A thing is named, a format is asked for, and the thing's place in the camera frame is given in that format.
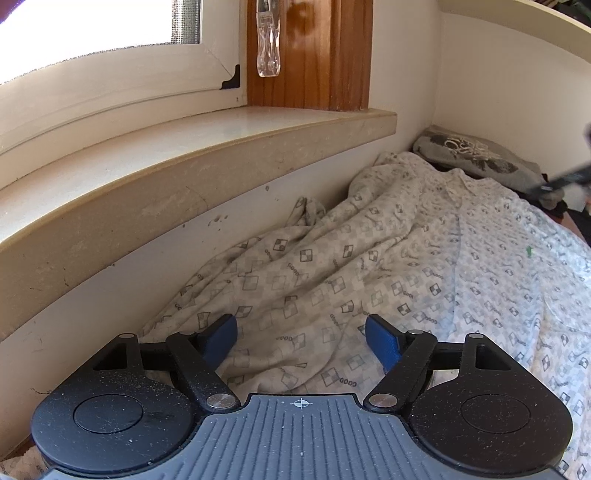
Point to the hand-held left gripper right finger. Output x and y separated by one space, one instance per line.
383 341

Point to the cream window sill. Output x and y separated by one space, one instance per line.
161 184

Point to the cream wall shelf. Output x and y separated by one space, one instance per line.
568 18

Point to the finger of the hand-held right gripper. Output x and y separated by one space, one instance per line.
568 180

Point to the grey printed sweatshirt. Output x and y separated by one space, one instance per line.
471 154

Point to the wooden window frame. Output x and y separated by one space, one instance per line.
323 50

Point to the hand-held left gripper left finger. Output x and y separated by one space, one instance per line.
221 337

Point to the white patterned shirt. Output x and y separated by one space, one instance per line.
392 258

